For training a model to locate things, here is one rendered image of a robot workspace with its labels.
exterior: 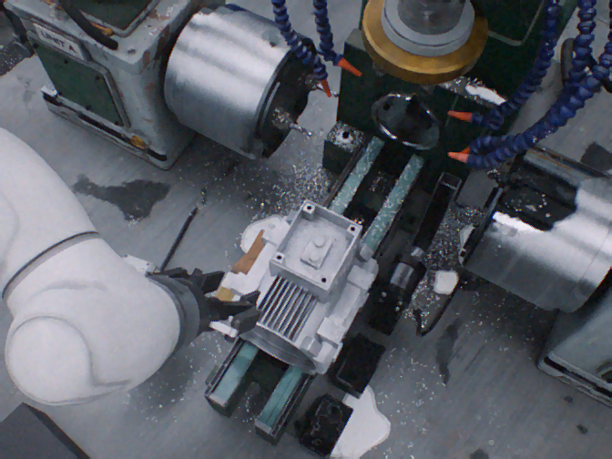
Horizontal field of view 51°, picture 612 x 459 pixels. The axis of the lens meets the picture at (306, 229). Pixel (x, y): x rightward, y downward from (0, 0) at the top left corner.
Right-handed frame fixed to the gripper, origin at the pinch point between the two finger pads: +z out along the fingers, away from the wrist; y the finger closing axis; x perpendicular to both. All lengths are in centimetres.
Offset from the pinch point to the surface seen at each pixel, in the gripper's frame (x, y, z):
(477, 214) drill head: -24.9, -25.5, 28.5
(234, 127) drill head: -19.8, 18.8, 24.6
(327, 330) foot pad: 1.3, -13.2, 13.1
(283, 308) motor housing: 0.6, -6.2, 9.4
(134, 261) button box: 6.4, 19.7, 11.3
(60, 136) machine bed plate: 0, 63, 45
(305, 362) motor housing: 10.0, -11.7, 20.8
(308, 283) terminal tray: -4.4, -7.8, 9.7
